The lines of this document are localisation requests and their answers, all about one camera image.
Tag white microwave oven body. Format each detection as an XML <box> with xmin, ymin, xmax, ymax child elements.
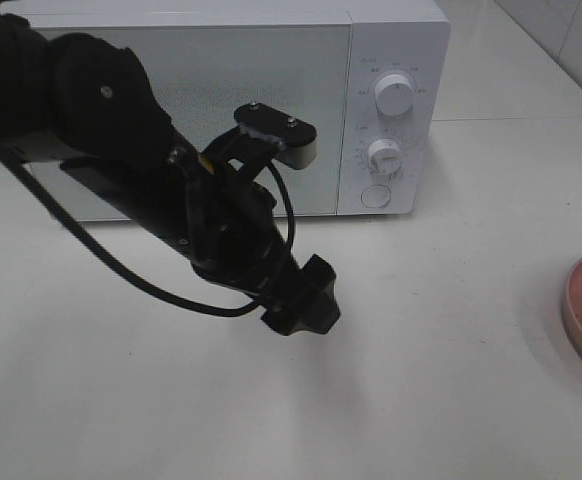
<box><xmin>0</xmin><ymin>1</ymin><xmax>450</xmax><ymax>216</ymax></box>

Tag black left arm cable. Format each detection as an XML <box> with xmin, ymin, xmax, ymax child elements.
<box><xmin>0</xmin><ymin>119</ymin><xmax>297</xmax><ymax>319</ymax></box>

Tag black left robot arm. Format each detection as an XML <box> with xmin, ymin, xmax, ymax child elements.
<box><xmin>0</xmin><ymin>13</ymin><xmax>340</xmax><ymax>336</ymax></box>

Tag round white door button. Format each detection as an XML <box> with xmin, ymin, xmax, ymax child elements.
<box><xmin>360</xmin><ymin>185</ymin><xmax>391</xmax><ymax>209</ymax></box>

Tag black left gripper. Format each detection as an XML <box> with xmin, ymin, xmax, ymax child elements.
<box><xmin>135</xmin><ymin>102</ymin><xmax>342</xmax><ymax>337</ymax></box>

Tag white timer knob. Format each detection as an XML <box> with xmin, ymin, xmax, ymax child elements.
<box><xmin>367</xmin><ymin>139</ymin><xmax>403</xmax><ymax>176</ymax></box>

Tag upper white power knob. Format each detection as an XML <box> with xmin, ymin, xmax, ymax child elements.
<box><xmin>373</xmin><ymin>72</ymin><xmax>415</xmax><ymax>117</ymax></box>

